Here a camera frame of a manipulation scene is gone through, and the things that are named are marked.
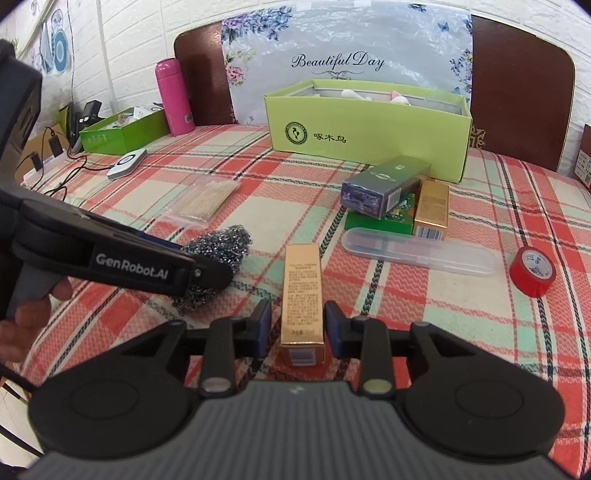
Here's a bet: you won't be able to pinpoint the gold box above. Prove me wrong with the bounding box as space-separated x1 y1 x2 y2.
413 179 450 241
280 243 325 368

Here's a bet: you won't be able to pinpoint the steel wool scrubber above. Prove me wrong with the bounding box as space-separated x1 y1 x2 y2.
172 225 252 315

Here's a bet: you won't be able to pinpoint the person's left hand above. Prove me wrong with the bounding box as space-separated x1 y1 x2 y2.
0 278 73 363

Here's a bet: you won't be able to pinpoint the clear plastic case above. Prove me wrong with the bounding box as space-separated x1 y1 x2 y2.
341 228 502 276

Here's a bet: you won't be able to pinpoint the white round-dial device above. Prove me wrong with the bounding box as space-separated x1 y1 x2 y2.
107 148 147 180

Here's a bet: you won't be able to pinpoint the small green box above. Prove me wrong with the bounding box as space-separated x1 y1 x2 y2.
80 106 169 155

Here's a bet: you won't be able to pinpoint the green flat box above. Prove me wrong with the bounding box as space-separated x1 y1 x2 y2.
345 193 416 235

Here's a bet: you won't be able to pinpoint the black charger stand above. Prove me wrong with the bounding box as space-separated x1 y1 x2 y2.
65 100 102 153

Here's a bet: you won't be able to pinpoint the purple green carton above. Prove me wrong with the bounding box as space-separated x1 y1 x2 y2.
341 156 431 219

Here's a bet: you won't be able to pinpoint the bundle of wooden toothpicks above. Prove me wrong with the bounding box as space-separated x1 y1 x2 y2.
162 175 239 230

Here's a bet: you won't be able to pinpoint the plaid bed sheet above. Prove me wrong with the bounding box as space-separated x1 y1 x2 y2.
18 123 591 480

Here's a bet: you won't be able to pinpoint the red tape roll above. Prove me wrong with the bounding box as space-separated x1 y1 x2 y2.
509 246 556 298

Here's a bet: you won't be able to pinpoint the pink thermos bottle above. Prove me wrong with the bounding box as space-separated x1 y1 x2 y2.
155 58 194 136

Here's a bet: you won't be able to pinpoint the large green cardboard box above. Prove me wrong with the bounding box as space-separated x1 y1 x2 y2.
264 79 473 183

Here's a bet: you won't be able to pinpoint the white gloves in box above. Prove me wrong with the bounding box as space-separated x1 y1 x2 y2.
341 89 372 101

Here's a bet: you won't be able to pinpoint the brown cardboard box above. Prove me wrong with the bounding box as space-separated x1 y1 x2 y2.
573 124 591 192

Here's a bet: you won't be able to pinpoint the floral Beautiful Day pillow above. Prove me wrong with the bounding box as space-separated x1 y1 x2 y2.
221 1 474 125

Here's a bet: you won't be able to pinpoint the brown wooden headboard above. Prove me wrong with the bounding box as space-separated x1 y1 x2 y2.
173 16 575 171

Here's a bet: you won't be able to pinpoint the black cable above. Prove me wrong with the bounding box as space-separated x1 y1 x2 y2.
18 124 112 199

